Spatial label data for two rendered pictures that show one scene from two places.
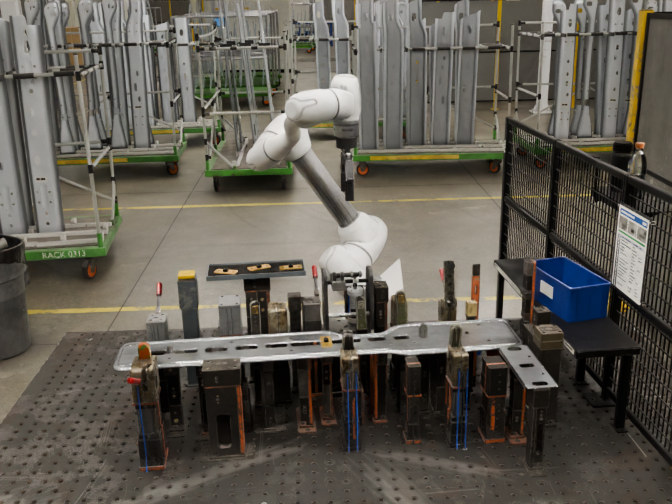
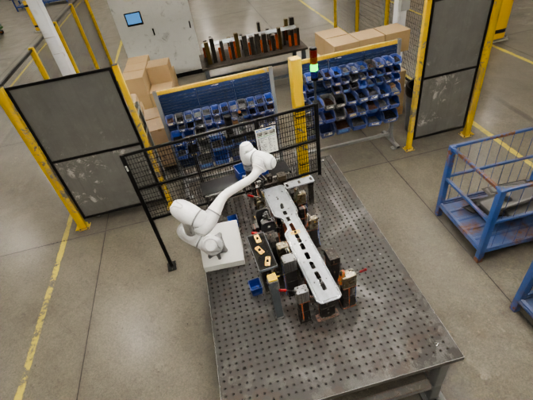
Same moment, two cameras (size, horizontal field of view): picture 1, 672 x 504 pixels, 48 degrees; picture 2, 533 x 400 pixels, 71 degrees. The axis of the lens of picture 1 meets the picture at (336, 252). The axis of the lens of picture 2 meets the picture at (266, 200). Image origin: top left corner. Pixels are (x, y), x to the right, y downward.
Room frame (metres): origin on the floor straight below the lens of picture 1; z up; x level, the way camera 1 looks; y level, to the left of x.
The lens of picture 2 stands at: (2.74, 2.20, 3.21)
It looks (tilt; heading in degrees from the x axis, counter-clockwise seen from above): 40 degrees down; 265
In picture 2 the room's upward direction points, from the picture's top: 10 degrees counter-clockwise
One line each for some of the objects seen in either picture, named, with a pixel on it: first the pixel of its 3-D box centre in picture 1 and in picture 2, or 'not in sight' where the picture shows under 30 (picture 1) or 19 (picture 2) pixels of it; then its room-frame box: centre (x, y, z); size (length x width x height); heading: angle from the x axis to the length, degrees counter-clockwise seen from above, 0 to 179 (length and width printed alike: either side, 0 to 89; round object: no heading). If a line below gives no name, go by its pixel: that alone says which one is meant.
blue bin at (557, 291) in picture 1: (565, 287); (251, 169); (2.58, -0.84, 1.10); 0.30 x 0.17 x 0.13; 15
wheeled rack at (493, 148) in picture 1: (428, 98); not in sight; (9.48, -1.19, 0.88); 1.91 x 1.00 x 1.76; 88
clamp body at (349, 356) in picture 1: (350, 399); (312, 232); (2.20, -0.04, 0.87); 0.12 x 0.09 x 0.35; 6
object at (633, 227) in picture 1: (631, 253); (266, 140); (2.37, -0.98, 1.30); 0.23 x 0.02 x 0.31; 6
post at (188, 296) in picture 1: (191, 331); (275, 297); (2.66, 0.56, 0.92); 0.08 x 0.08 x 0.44; 6
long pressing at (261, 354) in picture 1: (320, 344); (297, 233); (2.36, 0.06, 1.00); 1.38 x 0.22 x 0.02; 96
